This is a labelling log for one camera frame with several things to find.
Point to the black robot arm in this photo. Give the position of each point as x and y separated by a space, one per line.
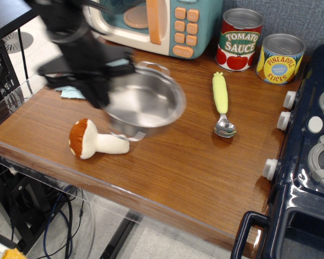
61 15

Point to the white stove knob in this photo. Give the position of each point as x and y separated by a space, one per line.
269 169
283 120
289 100

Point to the plush brown white mushroom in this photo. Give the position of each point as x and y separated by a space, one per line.
85 141

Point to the spoon with yellow-green handle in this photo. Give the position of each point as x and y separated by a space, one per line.
223 128

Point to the black side desk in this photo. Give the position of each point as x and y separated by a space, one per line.
13 15

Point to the light blue folded cloth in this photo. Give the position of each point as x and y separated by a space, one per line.
71 92

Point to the dark blue toy stove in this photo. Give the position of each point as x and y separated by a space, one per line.
294 224

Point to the black metal table frame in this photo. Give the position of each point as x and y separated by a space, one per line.
26 204

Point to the white stove knob middle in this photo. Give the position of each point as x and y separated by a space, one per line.
283 120

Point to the tomato sauce can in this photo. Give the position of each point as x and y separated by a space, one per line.
238 39

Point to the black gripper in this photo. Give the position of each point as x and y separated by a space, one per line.
86 64

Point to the teal cream toy microwave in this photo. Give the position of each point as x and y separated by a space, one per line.
181 29

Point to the white stove knob bottom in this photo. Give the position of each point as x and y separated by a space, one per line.
269 169

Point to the white stove knob top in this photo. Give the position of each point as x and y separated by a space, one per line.
289 100

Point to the pineapple slices can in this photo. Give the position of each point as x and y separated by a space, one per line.
280 58

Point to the stainless steel pot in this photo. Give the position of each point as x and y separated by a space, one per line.
144 103

